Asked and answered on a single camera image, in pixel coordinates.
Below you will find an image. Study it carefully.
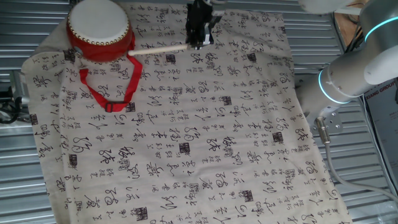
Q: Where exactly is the red drum with white head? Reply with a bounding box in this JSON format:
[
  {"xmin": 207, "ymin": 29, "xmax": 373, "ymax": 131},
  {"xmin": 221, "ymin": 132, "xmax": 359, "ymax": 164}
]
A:
[{"xmin": 66, "ymin": 0, "xmax": 136, "ymax": 63}]

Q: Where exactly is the light wooden drumstick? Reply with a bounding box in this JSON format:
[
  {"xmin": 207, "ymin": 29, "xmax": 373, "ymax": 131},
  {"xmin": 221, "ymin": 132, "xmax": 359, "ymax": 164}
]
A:
[{"xmin": 127, "ymin": 43, "xmax": 191, "ymax": 57}]

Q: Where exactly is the black cable to gripper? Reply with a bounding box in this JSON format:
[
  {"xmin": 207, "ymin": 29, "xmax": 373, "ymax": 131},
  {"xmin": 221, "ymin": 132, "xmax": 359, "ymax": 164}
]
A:
[{"xmin": 343, "ymin": 26, "xmax": 366, "ymax": 54}]

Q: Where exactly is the red fabric drum strap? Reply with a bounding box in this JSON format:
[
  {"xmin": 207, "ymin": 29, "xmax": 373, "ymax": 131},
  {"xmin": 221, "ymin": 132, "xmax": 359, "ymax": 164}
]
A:
[{"xmin": 78, "ymin": 30, "xmax": 144, "ymax": 114}]

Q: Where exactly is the white printed cardboard box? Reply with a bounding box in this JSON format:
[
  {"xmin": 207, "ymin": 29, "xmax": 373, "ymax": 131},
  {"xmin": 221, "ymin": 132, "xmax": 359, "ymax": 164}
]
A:
[{"xmin": 362, "ymin": 77, "xmax": 398, "ymax": 187}]

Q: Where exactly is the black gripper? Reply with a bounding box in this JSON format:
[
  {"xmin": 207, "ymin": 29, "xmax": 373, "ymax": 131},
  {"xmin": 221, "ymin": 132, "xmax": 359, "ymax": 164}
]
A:
[{"xmin": 185, "ymin": 0, "xmax": 216, "ymax": 50}]

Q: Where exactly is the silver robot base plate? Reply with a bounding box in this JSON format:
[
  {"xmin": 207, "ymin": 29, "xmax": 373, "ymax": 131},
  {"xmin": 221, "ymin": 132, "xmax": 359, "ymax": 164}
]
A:
[{"xmin": 307, "ymin": 105, "xmax": 345, "ymax": 136}]

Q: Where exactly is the grey cable with metal connector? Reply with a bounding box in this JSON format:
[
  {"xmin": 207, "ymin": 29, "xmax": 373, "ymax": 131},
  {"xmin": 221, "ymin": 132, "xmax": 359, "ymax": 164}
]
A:
[{"xmin": 313, "ymin": 117, "xmax": 398, "ymax": 203}]

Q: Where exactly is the beige calligraphy print cloth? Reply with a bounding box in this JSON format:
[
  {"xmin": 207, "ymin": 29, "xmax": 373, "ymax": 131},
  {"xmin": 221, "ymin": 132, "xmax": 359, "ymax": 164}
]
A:
[{"xmin": 21, "ymin": 1, "xmax": 354, "ymax": 224}]

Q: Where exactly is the small grey white box device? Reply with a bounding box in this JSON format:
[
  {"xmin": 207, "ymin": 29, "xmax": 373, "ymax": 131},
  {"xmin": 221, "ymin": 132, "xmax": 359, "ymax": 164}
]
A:
[{"xmin": 10, "ymin": 70, "xmax": 30, "ymax": 106}]

